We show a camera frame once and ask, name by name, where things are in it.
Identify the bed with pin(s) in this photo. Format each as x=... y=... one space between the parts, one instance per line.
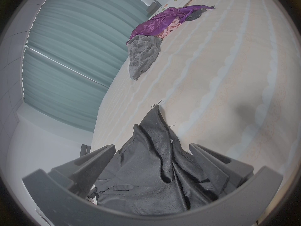
x=211 y=79

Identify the white printed pillow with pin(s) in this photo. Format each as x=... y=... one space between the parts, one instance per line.
x=178 y=0

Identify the dark grey garment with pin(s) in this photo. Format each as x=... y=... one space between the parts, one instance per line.
x=195 y=15

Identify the black garment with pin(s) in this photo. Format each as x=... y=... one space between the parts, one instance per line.
x=145 y=173

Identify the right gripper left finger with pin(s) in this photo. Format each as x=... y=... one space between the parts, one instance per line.
x=89 y=168

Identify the purple garment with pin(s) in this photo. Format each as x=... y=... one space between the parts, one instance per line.
x=155 y=22

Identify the grey bedside table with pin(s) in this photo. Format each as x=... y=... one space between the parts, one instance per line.
x=151 y=8

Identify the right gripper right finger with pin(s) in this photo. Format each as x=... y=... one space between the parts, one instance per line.
x=225 y=168

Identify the pink garment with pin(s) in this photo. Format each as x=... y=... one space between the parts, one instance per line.
x=168 y=30

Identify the blue-green curtain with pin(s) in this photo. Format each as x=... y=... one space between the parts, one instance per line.
x=58 y=90
x=82 y=27

